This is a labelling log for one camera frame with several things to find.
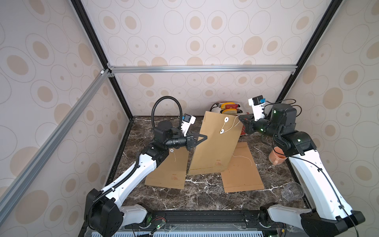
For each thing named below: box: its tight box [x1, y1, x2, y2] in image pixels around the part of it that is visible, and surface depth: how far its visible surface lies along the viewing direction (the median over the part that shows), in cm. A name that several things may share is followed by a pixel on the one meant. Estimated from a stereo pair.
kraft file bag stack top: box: [187, 111, 244, 176], surface depth 68 cm
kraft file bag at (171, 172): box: [144, 147, 190, 190], surface depth 89 cm
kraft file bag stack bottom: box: [220, 141, 266, 194], surface depth 91 cm
